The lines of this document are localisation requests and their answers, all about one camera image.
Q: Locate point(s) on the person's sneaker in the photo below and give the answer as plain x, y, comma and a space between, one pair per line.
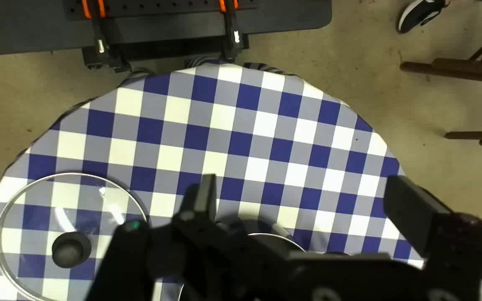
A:
418, 14

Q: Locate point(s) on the round glass lid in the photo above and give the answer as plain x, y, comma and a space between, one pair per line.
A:
33, 223

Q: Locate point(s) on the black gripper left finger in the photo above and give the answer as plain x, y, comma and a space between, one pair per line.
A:
205, 198

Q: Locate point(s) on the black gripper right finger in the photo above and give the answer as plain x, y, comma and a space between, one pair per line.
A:
418, 220

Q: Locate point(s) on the dark robot base platform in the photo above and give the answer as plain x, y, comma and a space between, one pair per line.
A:
28, 27

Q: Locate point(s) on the blue white checked tablecloth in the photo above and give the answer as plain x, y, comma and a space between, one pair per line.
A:
241, 128

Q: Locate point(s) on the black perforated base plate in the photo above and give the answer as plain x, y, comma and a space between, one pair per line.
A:
157, 7

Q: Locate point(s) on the dark wooden armchair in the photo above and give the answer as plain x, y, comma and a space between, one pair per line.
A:
451, 68

